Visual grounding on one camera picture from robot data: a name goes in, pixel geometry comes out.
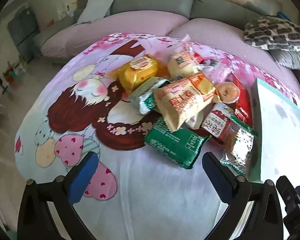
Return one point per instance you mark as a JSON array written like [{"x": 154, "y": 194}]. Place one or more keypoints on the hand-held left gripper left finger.
[{"x": 83, "y": 175}]

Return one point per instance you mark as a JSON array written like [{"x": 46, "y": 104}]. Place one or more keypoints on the grey cushion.
[{"x": 292, "y": 58}]

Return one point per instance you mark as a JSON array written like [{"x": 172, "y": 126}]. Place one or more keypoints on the red packet with gold print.
[{"x": 242, "y": 112}]

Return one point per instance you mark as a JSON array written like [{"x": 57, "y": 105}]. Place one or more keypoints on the clear bread bag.
[{"x": 182, "y": 65}]

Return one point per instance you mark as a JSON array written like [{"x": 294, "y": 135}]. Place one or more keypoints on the red white biscuit packet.
[{"x": 216, "y": 125}]

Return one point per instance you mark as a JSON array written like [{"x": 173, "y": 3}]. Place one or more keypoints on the silver green snack packet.
[{"x": 145, "y": 97}]

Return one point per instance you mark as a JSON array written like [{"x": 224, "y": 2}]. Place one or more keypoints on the white wall papers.
[{"x": 67, "y": 8}]

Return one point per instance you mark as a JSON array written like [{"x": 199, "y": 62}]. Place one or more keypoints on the clear rice cracker packet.
[{"x": 240, "y": 145}]

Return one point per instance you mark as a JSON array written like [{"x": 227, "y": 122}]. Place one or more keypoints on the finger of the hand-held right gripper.
[{"x": 288, "y": 192}]

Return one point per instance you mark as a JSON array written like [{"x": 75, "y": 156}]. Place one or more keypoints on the grey cabinet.
[{"x": 23, "y": 32}]

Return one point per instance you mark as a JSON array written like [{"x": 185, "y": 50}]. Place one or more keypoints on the jelly cup with orange lid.
[{"x": 227, "y": 92}]

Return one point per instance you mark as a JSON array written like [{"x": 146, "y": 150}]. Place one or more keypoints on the cream packet with orange print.
[{"x": 195, "y": 122}]

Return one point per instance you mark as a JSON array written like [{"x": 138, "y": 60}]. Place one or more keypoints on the dark green snack packet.
[{"x": 175, "y": 142}]

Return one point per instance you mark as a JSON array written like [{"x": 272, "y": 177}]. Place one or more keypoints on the blue cloth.
[{"x": 285, "y": 15}]

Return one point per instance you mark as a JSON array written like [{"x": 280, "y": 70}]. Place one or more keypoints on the printed cartoon blanket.
[{"x": 140, "y": 192}]

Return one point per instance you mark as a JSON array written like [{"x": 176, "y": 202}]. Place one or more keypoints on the yellow cake packet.
[{"x": 137, "y": 72}]

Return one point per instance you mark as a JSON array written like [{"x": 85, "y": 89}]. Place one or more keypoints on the white box with teal rim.
[{"x": 277, "y": 135}]

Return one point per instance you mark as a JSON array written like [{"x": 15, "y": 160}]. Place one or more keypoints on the black white patterned cushion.
[{"x": 272, "y": 32}]

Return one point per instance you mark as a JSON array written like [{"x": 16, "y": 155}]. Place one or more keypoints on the grey sofa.
[{"x": 152, "y": 2}]

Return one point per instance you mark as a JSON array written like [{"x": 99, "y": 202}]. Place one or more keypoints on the small red snack packet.
[{"x": 198, "y": 57}]

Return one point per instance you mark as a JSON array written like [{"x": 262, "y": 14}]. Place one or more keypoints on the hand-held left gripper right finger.
[{"x": 216, "y": 175}]

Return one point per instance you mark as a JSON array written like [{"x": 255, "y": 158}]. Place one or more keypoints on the pink snack packet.
[{"x": 217, "y": 72}]

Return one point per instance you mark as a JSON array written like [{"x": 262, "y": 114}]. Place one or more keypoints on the light grey pillow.
[{"x": 97, "y": 8}]

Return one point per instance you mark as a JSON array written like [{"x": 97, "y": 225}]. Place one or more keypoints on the orange swiss roll packet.
[{"x": 182, "y": 100}]

